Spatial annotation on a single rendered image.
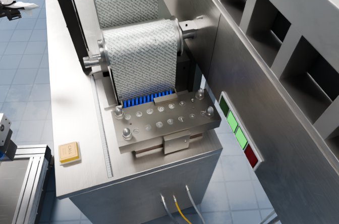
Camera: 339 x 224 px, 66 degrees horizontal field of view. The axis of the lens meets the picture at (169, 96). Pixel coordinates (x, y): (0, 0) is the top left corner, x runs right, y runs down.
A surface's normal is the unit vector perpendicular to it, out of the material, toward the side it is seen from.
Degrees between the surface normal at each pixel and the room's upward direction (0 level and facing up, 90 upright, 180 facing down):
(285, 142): 90
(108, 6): 92
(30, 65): 0
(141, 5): 92
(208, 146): 0
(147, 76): 90
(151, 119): 0
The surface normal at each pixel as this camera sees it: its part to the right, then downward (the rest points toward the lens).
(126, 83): 0.30, 0.76
